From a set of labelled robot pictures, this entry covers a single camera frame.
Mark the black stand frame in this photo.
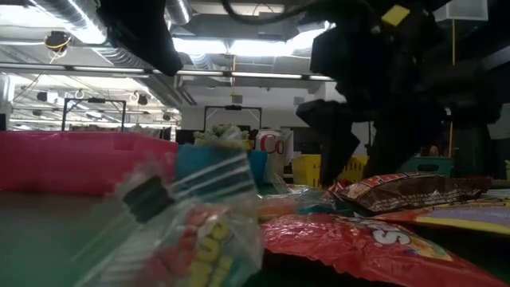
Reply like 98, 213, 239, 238
61, 97, 128, 132
203, 104, 263, 132

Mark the clear gummy candy wrapper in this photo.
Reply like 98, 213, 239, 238
73, 153, 266, 287

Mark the silver Diet Coke can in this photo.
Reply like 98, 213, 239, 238
249, 128, 294, 183

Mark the yellow plastic basket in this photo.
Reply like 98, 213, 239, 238
292, 153, 370, 189

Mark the brown PayDay bar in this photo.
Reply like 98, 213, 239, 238
330, 171, 493, 214

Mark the black cabinet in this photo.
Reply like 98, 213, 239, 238
292, 126, 320, 155

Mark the silver ventilation duct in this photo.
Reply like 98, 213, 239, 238
165, 0, 192, 26

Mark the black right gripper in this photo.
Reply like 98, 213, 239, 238
295, 3, 447, 187

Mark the blue plastic bin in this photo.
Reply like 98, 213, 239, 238
175, 143, 269, 188

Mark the artificial green plant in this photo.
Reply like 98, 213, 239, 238
193, 123, 253, 151

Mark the yellow hanging cable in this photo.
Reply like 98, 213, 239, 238
449, 18, 457, 159

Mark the pink plastic bin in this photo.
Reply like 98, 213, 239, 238
0, 130, 179, 196

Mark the black ceiling camera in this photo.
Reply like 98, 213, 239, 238
43, 30, 72, 53

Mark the red Skittles packet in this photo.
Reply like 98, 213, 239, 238
261, 213, 510, 287

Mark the small teal plastic bin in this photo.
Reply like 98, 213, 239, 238
398, 155, 454, 177

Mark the yellow purple candy packet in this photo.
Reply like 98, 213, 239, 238
372, 198, 510, 236

